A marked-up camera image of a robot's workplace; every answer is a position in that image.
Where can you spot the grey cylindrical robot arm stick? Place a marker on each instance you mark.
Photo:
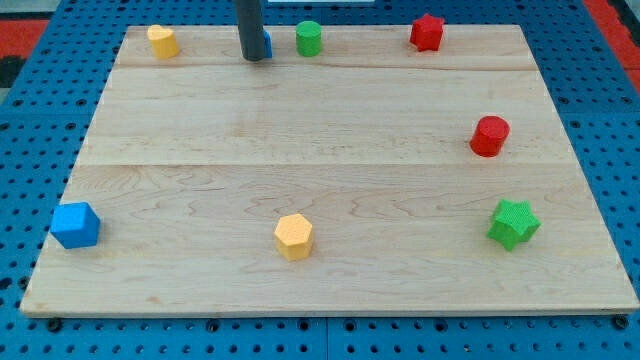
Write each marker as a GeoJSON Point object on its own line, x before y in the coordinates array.
{"type": "Point", "coordinates": [251, 29]}

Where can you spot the blue cube block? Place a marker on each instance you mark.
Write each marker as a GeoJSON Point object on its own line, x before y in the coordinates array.
{"type": "Point", "coordinates": [75, 225]}

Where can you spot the wooden board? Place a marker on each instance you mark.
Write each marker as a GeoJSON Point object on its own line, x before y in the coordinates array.
{"type": "Point", "coordinates": [190, 163]}

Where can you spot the yellow hexagon block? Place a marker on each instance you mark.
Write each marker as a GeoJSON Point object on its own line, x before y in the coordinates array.
{"type": "Point", "coordinates": [294, 237]}

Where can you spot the green cylinder block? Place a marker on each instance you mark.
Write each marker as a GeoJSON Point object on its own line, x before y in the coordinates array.
{"type": "Point", "coordinates": [308, 38]}

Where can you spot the blue block behind stick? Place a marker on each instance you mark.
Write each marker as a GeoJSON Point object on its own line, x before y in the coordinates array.
{"type": "Point", "coordinates": [267, 45]}

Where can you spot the red cylinder block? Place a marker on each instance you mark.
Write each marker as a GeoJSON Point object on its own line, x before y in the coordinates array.
{"type": "Point", "coordinates": [489, 136]}

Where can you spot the red star block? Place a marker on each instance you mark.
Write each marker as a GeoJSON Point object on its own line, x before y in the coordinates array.
{"type": "Point", "coordinates": [427, 33]}

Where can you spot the green star block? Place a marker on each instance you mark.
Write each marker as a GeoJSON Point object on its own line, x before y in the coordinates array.
{"type": "Point", "coordinates": [512, 223]}

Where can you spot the yellow heart block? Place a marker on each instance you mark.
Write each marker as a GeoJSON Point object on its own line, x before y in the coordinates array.
{"type": "Point", "coordinates": [163, 41]}

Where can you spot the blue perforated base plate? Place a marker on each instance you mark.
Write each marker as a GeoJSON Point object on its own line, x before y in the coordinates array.
{"type": "Point", "coordinates": [51, 103]}

